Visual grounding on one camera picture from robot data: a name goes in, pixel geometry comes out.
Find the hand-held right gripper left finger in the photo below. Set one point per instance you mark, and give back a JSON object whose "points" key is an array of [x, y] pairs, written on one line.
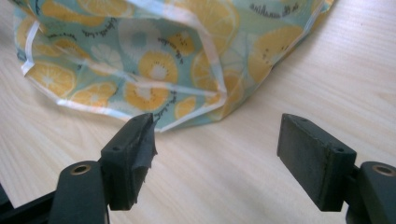
{"points": [[124, 168]]}

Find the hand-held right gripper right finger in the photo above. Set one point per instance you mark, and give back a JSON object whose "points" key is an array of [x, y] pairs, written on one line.
{"points": [[314, 161]]}

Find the teal orange-print fabric bag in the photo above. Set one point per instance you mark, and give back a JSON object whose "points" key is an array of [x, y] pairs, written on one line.
{"points": [[162, 59]]}

